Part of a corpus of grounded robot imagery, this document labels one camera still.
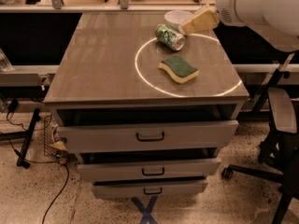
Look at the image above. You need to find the grey drawer cabinet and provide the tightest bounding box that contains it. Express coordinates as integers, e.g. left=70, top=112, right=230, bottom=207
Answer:
left=45, top=11, right=248, bottom=186

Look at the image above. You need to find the wire mesh basket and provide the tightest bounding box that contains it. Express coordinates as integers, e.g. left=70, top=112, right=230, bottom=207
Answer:
left=44, top=116, right=67, bottom=160

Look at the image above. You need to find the white bowl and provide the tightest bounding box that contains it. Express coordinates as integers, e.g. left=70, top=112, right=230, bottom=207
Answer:
left=164, top=10, right=192, bottom=30

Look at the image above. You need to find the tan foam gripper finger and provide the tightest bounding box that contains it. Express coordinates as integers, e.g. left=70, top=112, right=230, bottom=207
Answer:
left=178, top=7, right=219, bottom=35

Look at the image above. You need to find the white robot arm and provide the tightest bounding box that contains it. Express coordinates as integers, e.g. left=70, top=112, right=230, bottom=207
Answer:
left=178, top=0, right=299, bottom=37

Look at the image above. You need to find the green yellow sponge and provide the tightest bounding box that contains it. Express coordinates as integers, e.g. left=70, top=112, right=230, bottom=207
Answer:
left=159, top=55, right=199, bottom=84

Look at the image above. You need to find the top grey drawer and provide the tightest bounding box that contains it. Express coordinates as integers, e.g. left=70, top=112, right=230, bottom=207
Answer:
left=57, top=120, right=238, bottom=153

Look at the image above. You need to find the black stand leg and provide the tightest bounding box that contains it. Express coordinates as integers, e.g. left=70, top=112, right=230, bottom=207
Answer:
left=17, top=108, right=40, bottom=168

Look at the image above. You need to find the grey metal rail shelf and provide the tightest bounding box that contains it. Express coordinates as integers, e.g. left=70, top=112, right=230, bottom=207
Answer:
left=0, top=65, right=59, bottom=87

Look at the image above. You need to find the green soda can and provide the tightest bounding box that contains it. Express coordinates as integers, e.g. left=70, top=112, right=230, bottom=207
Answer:
left=155, top=24, right=185, bottom=51

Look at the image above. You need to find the black floor cable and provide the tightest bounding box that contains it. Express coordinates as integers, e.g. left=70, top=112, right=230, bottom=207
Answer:
left=0, top=110, right=71, bottom=224

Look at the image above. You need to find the middle grey drawer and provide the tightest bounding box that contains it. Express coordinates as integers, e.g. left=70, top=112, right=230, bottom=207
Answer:
left=78, top=158, right=221, bottom=182

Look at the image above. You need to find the clear plastic bottle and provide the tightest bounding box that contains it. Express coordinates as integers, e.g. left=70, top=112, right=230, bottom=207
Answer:
left=0, top=48, right=14, bottom=72

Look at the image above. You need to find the grey drawer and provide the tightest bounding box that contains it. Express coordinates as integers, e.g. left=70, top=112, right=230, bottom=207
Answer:
left=78, top=158, right=221, bottom=182
left=57, top=120, right=238, bottom=153
left=92, top=179, right=207, bottom=199

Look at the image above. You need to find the bottom grey drawer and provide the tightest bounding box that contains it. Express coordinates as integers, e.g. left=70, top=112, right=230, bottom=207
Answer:
left=92, top=179, right=207, bottom=199

